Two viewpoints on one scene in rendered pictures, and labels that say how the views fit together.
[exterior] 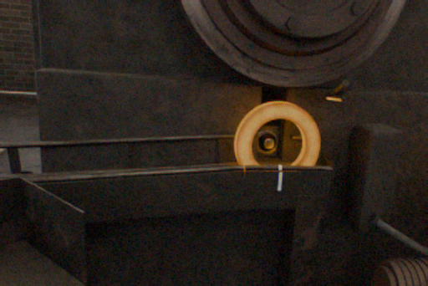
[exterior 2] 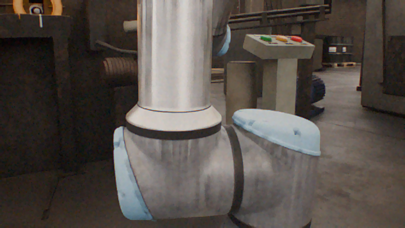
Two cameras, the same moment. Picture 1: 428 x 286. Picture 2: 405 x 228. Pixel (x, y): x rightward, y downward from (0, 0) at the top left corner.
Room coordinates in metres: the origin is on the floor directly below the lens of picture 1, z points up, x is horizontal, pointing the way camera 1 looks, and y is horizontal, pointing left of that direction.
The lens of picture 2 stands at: (-0.54, -0.26, 0.57)
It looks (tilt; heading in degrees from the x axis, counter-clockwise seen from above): 11 degrees down; 343
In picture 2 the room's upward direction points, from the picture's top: straight up
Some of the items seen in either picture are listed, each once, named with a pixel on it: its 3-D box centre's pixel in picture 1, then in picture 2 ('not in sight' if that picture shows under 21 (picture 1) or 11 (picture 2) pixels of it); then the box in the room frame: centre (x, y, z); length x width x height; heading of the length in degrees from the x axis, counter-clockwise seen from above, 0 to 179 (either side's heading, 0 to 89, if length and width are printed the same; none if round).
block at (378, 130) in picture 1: (370, 176); (94, 25); (1.06, -0.22, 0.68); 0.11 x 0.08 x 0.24; 16
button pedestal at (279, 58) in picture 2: not in sight; (277, 121); (0.46, -0.85, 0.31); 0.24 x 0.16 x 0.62; 106
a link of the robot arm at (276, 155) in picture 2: not in sight; (268, 162); (-0.06, -0.53, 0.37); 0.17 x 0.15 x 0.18; 85
